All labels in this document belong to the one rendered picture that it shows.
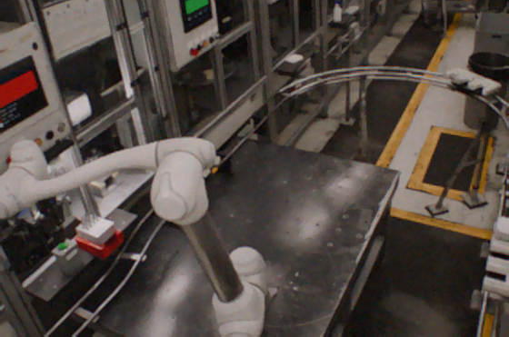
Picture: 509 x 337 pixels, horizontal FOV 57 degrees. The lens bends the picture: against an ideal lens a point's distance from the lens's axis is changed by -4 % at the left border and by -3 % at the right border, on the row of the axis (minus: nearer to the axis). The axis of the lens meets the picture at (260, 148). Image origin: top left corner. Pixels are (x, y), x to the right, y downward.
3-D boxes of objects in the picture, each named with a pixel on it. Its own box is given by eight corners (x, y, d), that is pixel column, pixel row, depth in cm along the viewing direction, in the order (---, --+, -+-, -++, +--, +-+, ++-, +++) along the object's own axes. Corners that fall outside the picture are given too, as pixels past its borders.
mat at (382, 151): (382, 180, 370) (382, 178, 370) (311, 164, 396) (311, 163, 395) (475, -12, 794) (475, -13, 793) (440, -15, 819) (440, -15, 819)
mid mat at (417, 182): (481, 205, 336) (481, 204, 335) (404, 188, 359) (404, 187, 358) (494, 137, 408) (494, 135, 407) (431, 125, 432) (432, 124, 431)
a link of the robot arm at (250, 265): (269, 275, 201) (265, 238, 189) (267, 311, 186) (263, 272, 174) (231, 276, 203) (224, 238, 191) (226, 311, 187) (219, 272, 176)
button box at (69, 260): (71, 276, 185) (62, 255, 178) (57, 270, 188) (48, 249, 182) (84, 263, 191) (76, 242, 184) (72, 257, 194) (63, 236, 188)
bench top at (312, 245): (285, 417, 159) (285, 411, 157) (66, 311, 205) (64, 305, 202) (400, 176, 268) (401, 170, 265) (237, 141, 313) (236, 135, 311)
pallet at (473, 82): (441, 84, 326) (443, 71, 321) (454, 79, 332) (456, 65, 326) (484, 104, 299) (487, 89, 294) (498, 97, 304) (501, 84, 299)
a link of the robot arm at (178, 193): (270, 305, 184) (268, 355, 165) (231, 311, 187) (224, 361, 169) (198, 143, 145) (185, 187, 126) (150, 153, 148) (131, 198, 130)
